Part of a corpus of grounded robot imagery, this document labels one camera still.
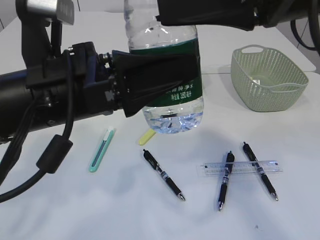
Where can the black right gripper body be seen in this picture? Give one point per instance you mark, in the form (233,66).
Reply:
(238,14)

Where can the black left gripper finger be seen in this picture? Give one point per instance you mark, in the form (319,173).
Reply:
(141,79)

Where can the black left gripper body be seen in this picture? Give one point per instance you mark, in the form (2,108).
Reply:
(96,88)

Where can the clear water bottle green label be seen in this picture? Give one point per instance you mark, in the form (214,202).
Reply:
(180,109)

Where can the black pen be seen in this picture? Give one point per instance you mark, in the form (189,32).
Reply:
(165,177)
(264,178)
(230,158)

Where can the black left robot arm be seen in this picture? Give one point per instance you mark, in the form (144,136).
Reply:
(15,98)

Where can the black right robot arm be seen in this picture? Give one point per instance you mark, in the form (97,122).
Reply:
(272,12)

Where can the black square pen holder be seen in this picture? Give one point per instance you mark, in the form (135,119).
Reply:
(199,68)

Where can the teal utility knife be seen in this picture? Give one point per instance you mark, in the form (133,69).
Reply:
(101,149)

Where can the green woven plastic basket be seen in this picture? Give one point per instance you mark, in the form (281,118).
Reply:
(282,82)

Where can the clear plastic ruler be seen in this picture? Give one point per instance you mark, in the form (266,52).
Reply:
(239,168)

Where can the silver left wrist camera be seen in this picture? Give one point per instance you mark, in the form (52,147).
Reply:
(62,11)

